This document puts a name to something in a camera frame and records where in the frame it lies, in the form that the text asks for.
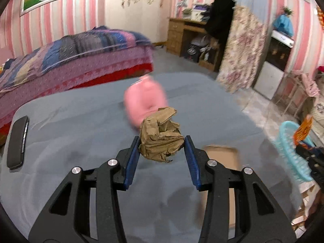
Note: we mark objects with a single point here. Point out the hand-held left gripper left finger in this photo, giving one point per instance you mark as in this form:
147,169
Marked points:
131,162

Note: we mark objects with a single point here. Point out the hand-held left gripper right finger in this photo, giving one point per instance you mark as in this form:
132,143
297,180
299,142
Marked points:
191,162

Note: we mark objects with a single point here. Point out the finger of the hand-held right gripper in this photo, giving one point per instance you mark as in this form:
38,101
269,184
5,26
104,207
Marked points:
305,149

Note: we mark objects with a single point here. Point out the orange snack packet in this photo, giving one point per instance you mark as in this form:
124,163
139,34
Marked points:
303,131

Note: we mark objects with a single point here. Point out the turquoise plastic basket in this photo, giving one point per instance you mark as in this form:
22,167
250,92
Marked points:
286,144

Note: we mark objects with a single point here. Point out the brown paper ball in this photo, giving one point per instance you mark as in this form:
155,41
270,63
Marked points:
159,136

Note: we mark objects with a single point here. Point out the metal rack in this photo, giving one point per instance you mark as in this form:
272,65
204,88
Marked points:
291,98

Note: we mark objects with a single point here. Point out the pink plush toy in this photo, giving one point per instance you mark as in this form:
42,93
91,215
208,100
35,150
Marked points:
144,98

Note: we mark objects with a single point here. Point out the pink cloth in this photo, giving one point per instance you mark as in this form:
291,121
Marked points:
307,82

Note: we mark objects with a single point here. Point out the grey blue tablecloth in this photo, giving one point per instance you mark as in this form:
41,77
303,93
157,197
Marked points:
76,121

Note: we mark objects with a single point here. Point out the red bed skirt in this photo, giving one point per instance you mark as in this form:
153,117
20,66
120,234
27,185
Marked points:
114,74

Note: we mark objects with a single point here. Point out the white cabinet dark glass door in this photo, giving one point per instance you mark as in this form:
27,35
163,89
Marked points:
278,53

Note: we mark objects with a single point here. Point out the purple dotted bedspread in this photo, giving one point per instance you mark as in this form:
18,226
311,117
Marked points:
88,63

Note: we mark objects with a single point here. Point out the black bag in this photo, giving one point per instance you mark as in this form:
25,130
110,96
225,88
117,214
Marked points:
193,52

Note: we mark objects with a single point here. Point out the black flat case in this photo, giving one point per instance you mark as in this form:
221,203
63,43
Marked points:
17,141

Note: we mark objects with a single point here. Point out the floral cloth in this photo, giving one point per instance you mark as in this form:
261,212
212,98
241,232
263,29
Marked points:
243,50

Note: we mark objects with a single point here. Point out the white plastic bag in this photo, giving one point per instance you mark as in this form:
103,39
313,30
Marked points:
202,43

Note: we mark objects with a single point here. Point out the blue cloth bundle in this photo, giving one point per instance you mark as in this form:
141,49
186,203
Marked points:
284,24

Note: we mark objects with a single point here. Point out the wooden desk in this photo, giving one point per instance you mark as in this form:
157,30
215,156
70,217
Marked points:
174,33

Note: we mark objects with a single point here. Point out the patchwork quilt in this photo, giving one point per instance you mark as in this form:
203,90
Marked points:
76,43

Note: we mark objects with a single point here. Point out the green plant sprig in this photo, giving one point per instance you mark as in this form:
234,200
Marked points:
288,10

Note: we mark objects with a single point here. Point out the white wardrobe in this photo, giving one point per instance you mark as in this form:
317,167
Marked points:
136,17

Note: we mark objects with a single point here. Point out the pile of desk items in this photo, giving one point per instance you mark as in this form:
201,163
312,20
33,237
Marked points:
198,11

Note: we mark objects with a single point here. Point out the hanging black clothes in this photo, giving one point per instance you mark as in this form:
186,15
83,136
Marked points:
221,10

